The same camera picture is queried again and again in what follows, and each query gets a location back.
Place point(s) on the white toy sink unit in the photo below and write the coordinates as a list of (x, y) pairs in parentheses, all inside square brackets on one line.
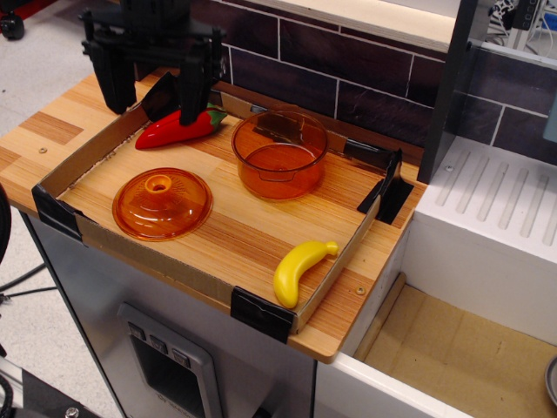
[(463, 321)]

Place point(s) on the yellow toy banana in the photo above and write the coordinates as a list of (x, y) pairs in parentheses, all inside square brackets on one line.
[(292, 267)]

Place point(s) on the orange transparent toy pot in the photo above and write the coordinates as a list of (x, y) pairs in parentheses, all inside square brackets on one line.
[(280, 154)]

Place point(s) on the dark shelf upright post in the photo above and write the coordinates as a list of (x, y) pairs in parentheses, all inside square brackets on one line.
[(438, 139)]

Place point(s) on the grey toy dishwasher front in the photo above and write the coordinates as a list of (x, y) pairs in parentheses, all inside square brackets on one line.
[(179, 372)]

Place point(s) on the cardboard fence with black tape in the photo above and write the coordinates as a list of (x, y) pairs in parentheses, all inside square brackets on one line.
[(229, 261)]

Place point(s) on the orange transparent pot lid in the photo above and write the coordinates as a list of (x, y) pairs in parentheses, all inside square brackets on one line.
[(162, 204)]

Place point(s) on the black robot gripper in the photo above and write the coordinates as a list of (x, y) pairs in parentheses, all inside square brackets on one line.
[(161, 33)]

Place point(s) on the red toy chili pepper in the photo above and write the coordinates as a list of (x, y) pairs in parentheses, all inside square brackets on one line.
[(168, 130)]

